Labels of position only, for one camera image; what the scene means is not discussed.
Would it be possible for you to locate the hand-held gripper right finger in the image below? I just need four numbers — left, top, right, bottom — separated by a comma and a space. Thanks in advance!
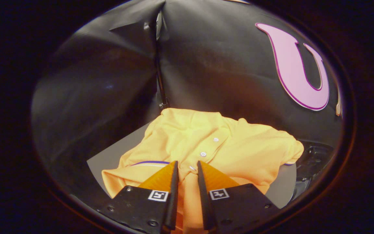
197, 161, 280, 233

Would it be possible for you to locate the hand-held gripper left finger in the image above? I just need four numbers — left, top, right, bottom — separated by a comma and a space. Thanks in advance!
98, 161, 179, 234

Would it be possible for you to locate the orange polo shirt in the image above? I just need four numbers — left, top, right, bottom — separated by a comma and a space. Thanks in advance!
102, 108, 304, 234

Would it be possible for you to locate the beige and black cabinet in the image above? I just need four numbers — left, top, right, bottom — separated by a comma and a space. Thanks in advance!
86, 122, 297, 209

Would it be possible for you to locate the black backdrop stand pole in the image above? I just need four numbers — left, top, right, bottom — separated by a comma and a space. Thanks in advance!
155, 13, 170, 110

